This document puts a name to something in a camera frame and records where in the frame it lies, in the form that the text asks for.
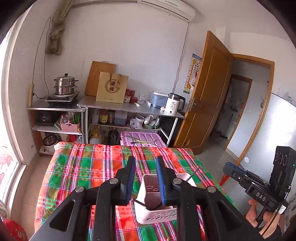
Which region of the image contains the dark metal chopstick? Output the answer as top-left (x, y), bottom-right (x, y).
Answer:
top-left (133, 199), bottom-right (146, 208)

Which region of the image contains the person's hand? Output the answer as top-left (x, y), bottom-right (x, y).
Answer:
top-left (245, 198), bottom-right (282, 239)

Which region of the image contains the dark chopstick on table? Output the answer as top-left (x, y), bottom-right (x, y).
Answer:
top-left (186, 166), bottom-right (201, 182)

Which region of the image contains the white refrigerator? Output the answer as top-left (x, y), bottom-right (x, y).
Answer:
top-left (240, 93), bottom-right (296, 181)

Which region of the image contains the pink plastic utensil basket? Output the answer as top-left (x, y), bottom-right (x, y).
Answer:
top-left (134, 173), bottom-right (197, 225)

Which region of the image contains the white electric kettle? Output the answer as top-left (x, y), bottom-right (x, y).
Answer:
top-left (165, 93), bottom-right (186, 115)

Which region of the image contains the wooden door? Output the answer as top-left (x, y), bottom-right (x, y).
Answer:
top-left (173, 31), bottom-right (233, 155)

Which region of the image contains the purple storage box lid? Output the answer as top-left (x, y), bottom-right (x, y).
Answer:
top-left (120, 132), bottom-right (167, 148)

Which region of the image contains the pink woven basket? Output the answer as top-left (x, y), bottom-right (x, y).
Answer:
top-left (60, 119), bottom-right (81, 133)

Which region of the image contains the blue plastic container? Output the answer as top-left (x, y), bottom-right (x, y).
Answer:
top-left (150, 91), bottom-right (169, 108)

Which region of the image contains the metal shelf table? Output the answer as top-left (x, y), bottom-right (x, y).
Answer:
top-left (28, 95), bottom-right (184, 144)

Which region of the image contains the induction cooker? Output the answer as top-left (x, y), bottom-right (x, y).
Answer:
top-left (45, 91), bottom-right (80, 105)

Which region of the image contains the red jar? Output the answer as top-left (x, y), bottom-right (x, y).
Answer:
top-left (124, 89), bottom-right (131, 103)

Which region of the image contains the stainless steel steamer pot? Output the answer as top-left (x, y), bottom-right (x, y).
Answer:
top-left (54, 73), bottom-right (78, 95)

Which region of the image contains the wooden cutting board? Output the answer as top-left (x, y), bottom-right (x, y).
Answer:
top-left (84, 61), bottom-right (116, 96)

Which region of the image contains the brown paper bag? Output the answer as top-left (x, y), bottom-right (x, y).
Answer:
top-left (96, 72), bottom-right (128, 103)

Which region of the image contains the air conditioner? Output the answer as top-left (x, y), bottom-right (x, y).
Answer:
top-left (137, 0), bottom-right (196, 23)

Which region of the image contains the hanging green cloth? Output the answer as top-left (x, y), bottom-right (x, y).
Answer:
top-left (46, 0), bottom-right (74, 55)

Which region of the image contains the black camera box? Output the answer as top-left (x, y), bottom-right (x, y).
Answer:
top-left (269, 146), bottom-right (295, 202)

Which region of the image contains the wall poster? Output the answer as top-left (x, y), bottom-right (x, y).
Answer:
top-left (183, 53), bottom-right (202, 95)

